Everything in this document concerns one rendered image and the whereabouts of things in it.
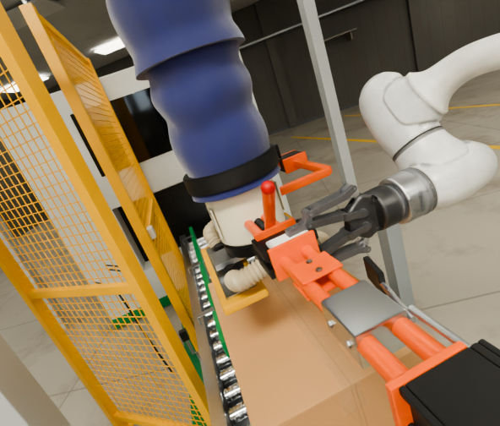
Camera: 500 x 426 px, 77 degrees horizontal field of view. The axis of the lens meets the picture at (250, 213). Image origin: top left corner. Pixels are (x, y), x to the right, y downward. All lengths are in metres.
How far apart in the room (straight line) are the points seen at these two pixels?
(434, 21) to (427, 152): 12.15
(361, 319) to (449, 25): 12.70
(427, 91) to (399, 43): 11.65
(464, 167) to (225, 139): 0.43
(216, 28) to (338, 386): 0.70
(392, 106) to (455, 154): 0.14
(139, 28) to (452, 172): 0.59
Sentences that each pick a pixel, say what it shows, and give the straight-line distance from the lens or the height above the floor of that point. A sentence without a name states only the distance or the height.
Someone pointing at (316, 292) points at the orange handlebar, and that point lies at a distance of 0.41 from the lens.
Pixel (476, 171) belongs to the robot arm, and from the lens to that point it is 0.67.
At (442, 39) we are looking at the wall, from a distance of 12.83.
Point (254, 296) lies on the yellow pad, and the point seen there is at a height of 1.13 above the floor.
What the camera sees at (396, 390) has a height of 1.26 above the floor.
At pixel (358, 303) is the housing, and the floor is 1.26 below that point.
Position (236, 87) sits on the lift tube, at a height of 1.52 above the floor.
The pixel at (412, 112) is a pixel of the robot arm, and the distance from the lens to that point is 0.66.
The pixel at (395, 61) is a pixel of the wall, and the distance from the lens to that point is 12.25.
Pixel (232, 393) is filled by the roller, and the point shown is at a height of 0.54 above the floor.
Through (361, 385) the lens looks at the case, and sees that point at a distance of 0.72.
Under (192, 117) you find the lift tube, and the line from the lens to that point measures 0.63.
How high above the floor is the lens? 1.50
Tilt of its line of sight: 19 degrees down
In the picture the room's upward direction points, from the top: 20 degrees counter-clockwise
